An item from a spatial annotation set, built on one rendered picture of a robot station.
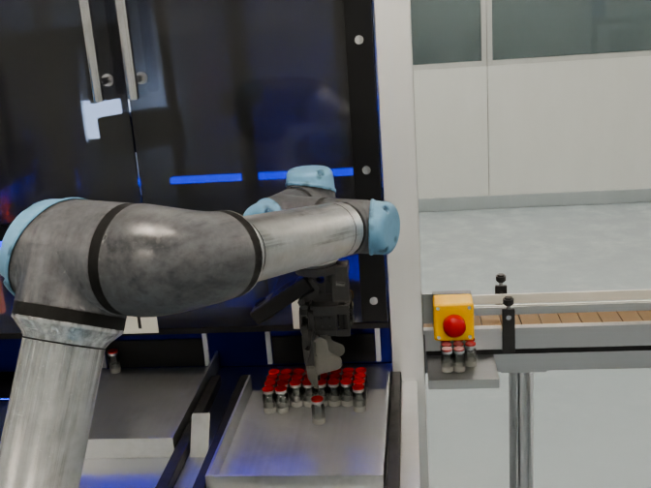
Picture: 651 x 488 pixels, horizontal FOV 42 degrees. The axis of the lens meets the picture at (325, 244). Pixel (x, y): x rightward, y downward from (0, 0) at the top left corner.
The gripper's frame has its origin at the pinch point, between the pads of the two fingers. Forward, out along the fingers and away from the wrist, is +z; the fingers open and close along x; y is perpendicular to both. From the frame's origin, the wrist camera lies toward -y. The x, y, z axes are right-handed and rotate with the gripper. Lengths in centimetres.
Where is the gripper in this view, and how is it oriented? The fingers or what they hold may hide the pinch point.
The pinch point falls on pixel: (312, 377)
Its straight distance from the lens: 143.0
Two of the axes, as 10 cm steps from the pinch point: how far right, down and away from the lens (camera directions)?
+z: 0.7, 9.6, 2.8
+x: 1.0, -2.9, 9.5
